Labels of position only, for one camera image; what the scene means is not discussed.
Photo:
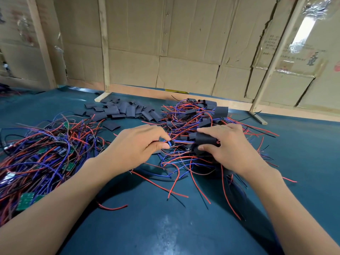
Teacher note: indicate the person's left hand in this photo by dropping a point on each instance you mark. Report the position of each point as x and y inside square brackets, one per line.
[133, 151]

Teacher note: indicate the person's right hand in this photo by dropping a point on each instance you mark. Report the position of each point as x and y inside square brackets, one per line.
[233, 151]

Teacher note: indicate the black sleeve piece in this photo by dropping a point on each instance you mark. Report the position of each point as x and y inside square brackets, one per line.
[203, 139]

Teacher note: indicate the pile of black sleeve pieces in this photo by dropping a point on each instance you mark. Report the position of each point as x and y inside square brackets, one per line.
[125, 110]

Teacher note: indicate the pile of sleeved wired boards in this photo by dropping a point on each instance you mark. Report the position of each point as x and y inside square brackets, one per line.
[186, 116]

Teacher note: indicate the pile of unsleeved wired boards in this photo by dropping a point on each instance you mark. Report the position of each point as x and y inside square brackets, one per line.
[42, 156]

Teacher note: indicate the person's left forearm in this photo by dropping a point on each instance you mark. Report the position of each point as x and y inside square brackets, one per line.
[48, 220]

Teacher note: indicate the person's right forearm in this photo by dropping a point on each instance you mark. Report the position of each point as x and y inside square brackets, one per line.
[303, 220]

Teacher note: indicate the yellow strip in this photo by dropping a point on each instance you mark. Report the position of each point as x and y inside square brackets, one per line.
[175, 91]

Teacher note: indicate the wooden ledge board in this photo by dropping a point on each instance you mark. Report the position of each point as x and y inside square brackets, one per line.
[297, 110]

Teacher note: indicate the clear plastic sheet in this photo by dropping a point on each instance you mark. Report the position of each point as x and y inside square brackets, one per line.
[305, 29]

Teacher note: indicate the pale slanted wooden post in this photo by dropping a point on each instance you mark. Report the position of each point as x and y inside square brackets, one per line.
[279, 53]

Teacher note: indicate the thin wooden post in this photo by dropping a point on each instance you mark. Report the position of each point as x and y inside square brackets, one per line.
[104, 45]

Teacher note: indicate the wide wooden post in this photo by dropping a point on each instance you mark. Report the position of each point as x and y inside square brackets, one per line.
[41, 45]

